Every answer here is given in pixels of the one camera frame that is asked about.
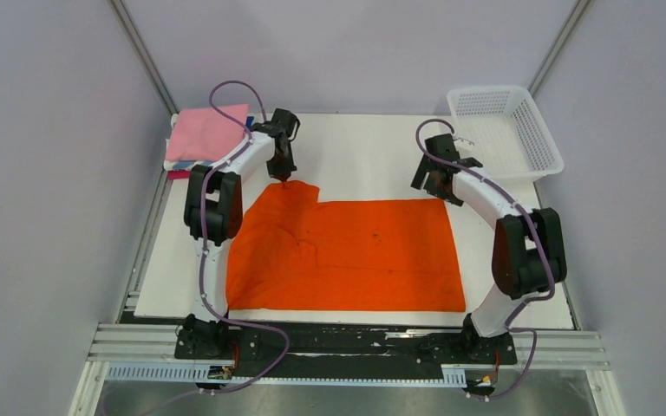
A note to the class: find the orange t shirt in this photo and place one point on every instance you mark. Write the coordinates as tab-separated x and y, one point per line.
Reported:
295	252

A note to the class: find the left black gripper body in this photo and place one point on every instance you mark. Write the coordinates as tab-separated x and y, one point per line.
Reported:
288	156

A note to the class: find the magenta folded t shirt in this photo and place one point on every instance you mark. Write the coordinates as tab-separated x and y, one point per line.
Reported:
176	175

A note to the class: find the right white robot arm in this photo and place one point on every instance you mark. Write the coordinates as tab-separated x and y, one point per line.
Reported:
528	257

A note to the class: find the blue white folded t shirt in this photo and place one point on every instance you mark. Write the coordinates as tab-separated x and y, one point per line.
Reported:
187	166

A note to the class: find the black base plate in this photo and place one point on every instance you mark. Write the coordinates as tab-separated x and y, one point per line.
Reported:
336	349

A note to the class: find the white plastic basket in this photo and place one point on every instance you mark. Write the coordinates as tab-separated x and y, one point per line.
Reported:
509	135

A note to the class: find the aluminium frame rail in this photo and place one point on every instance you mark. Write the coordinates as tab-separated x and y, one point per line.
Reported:
544	350

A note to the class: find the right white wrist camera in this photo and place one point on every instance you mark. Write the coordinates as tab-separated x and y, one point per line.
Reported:
463	142

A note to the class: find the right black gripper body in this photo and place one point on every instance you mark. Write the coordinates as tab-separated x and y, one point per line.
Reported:
439	192

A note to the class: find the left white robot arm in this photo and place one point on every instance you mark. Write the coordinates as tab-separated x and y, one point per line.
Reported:
214	212

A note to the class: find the pink folded t shirt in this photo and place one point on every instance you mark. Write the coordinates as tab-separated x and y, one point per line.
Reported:
205	135

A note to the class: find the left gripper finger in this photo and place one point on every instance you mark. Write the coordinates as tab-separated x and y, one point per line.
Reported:
277	170
289	168

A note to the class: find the white slotted cable duct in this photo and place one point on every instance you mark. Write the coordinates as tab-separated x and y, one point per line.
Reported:
212	375

